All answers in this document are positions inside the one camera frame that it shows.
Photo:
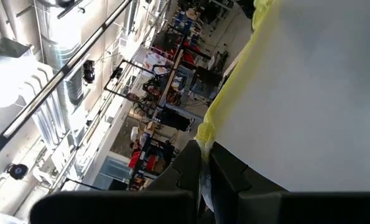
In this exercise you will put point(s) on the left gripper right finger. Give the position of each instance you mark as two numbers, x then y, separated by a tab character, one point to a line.
228	177

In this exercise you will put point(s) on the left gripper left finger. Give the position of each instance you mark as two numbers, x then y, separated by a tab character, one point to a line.
187	174

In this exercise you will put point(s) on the clear mesh pouch yellow-green trim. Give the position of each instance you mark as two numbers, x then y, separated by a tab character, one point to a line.
296	93

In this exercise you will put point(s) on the red storage bins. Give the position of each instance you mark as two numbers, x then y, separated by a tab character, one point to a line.
134	159

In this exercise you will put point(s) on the person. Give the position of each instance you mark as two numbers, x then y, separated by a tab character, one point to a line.
135	145

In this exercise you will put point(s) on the wooden workbench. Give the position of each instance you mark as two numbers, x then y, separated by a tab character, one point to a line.
170	77

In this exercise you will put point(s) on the black ceiling spotlight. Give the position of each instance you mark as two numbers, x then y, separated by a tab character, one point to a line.
16	171
88	71

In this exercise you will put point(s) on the long ceiling light fixture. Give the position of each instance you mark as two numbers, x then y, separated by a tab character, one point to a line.
48	90

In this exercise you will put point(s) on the black metal gantry frame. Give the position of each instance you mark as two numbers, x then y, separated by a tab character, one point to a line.
113	76

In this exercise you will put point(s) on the silver ventilation duct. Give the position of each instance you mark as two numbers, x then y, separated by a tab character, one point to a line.
60	40

